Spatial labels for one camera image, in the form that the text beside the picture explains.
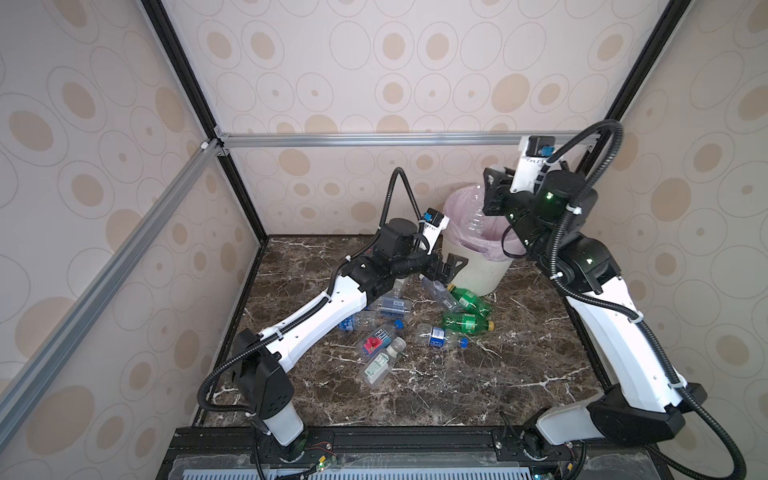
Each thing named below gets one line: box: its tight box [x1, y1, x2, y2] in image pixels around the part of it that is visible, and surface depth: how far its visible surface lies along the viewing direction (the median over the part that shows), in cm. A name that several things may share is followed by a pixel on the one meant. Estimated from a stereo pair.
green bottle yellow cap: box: [442, 313, 495, 335], surface depth 94 cm
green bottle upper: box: [447, 284, 493, 319], surface depth 99 cm
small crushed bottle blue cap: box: [415, 323, 469, 349], surface depth 90 cm
